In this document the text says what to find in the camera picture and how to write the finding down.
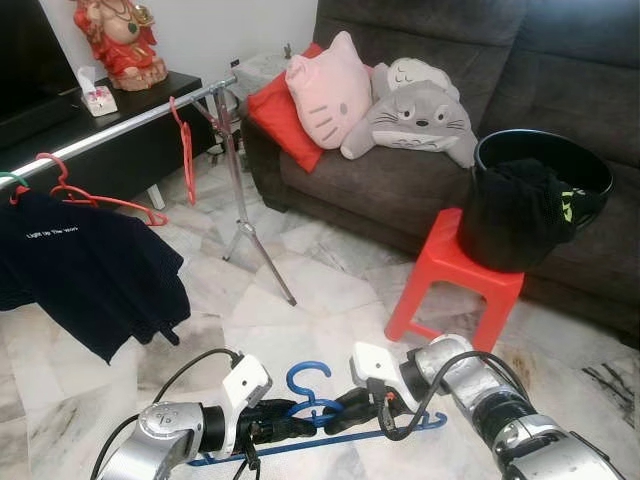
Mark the blue plastic clothes hanger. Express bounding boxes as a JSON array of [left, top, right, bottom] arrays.
[[187, 360, 449, 468]]

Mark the black garment with green print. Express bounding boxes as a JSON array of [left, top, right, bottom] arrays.
[[457, 158, 583, 273]]

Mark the red clothes hanger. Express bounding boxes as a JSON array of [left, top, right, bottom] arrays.
[[35, 152, 169, 227], [168, 95, 199, 207]]

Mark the green hook clothes hanger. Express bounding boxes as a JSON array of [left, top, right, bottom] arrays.
[[0, 172, 31, 206]]

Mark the red plastic stool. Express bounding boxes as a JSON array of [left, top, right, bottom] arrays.
[[385, 207, 527, 354]]

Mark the dark grey fabric sofa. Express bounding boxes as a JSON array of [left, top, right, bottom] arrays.
[[240, 0, 640, 339]]

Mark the navy blue T-shirt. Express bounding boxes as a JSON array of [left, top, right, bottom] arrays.
[[0, 188, 191, 363]]

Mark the grey Totoro plush cushion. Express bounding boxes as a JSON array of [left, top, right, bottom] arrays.
[[340, 78, 479, 169]]

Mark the red cushion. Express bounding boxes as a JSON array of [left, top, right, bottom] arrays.
[[246, 42, 327, 174]]

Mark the pink cat face cushion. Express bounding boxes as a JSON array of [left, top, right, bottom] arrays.
[[285, 30, 374, 151]]

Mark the black plastic bucket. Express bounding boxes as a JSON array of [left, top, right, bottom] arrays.
[[470, 128, 615, 273]]

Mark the black TV cabinet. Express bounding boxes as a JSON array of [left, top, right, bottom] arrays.
[[0, 70, 239, 211]]

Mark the chrome clothes rack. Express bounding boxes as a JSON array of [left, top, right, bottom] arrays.
[[0, 75, 299, 307]]

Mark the pale grey sleeping plush cushion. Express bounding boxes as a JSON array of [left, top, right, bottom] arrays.
[[372, 57, 463, 101]]

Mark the light grey fabric bundle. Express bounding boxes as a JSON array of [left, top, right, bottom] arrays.
[[232, 50, 293, 96]]

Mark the white tissue box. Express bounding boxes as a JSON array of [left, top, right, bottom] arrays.
[[78, 66, 119, 118]]

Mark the red gold deity statue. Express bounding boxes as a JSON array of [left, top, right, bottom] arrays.
[[72, 0, 169, 92]]

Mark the black television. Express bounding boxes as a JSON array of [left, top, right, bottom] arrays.
[[0, 0, 79, 126]]

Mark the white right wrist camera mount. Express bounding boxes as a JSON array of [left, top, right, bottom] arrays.
[[350, 341, 421, 399]]

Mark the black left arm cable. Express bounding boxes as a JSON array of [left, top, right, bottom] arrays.
[[90, 347, 246, 480]]

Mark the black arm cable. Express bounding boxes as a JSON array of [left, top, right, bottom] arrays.
[[90, 347, 246, 480], [365, 350, 531, 443]]

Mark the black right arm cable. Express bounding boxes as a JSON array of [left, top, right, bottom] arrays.
[[365, 350, 531, 443]]

